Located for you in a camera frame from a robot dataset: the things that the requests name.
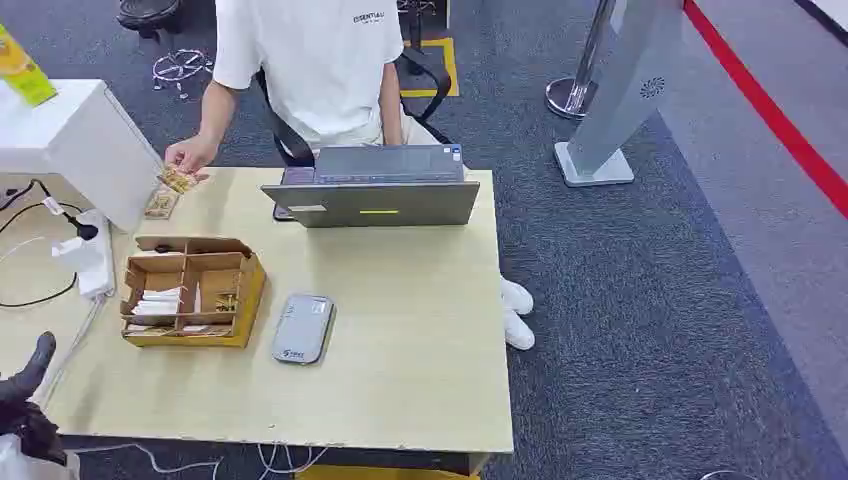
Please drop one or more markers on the white plug adapter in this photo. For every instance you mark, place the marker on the white plug adapter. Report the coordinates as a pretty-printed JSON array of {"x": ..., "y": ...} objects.
[{"x": 68, "y": 254}]

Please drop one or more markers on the grey laptop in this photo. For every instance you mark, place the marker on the grey laptop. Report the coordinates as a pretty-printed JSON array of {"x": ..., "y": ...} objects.
[{"x": 371, "y": 199}]

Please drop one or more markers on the wooden card box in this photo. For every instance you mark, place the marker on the wooden card box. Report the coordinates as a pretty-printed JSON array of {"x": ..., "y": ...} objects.
[{"x": 218, "y": 291}]

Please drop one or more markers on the person's white shoe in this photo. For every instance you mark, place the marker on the person's white shoe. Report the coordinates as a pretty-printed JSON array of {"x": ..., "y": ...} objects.
[
  {"x": 517, "y": 297},
  {"x": 519, "y": 330}
]

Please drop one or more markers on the white power strip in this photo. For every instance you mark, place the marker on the white power strip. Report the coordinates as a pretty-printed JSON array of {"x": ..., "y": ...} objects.
[{"x": 96, "y": 265}]

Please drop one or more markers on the person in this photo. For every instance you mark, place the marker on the person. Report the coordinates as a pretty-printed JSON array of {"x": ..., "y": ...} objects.
[{"x": 318, "y": 66}]

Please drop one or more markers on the chrome stanchion post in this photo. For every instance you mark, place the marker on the chrome stanchion post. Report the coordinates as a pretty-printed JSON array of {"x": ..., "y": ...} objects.
[{"x": 580, "y": 73}]

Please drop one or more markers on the single printed card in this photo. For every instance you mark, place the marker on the single printed card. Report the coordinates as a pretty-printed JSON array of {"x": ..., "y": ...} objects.
[{"x": 162, "y": 204}]

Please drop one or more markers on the yellow green carton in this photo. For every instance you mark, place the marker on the yellow green carton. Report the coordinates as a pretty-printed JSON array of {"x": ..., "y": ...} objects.
[{"x": 23, "y": 73}]

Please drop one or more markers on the chrome star chair base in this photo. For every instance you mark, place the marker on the chrome star chair base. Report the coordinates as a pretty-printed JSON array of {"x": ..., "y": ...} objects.
[{"x": 180, "y": 67}]

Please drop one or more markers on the black stand post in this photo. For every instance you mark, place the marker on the black stand post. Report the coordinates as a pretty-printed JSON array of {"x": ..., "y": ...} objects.
[{"x": 416, "y": 33}]

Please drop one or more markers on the black round chair base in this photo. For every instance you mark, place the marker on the black round chair base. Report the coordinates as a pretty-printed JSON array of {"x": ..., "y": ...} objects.
[{"x": 149, "y": 12}]

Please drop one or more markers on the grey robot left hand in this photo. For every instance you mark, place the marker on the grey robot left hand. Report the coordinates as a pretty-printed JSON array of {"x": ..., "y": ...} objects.
[{"x": 23, "y": 411}]

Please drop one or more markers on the gold cards in compartment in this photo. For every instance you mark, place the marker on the gold cards in compartment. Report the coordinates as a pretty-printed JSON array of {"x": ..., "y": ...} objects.
[{"x": 226, "y": 302}]

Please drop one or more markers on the grey card reader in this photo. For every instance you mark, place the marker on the grey card reader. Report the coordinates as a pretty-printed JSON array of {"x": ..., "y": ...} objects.
[{"x": 303, "y": 329}]

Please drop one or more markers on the black office chair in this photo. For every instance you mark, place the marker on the black office chair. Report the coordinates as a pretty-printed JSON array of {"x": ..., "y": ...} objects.
[{"x": 291, "y": 142}]

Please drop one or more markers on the stack of gold printed cards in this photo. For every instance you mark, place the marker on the stack of gold printed cards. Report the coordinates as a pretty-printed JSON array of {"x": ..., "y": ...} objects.
[{"x": 177, "y": 180}]

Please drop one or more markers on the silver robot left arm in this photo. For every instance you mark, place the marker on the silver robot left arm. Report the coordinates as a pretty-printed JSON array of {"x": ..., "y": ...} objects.
[{"x": 20, "y": 467}]

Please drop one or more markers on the white cards stack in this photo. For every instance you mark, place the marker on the white cards stack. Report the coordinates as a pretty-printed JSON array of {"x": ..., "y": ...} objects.
[{"x": 159, "y": 303}]

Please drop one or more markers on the grey kiosk stand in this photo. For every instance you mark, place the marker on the grey kiosk stand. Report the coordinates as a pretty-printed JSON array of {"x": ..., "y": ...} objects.
[{"x": 616, "y": 86}]

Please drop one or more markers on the white cabinet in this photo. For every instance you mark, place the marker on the white cabinet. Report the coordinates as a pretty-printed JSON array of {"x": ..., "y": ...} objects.
[{"x": 79, "y": 139}]

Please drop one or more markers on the person's right hand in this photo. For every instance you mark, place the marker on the person's right hand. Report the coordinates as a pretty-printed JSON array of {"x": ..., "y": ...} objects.
[{"x": 191, "y": 152}]

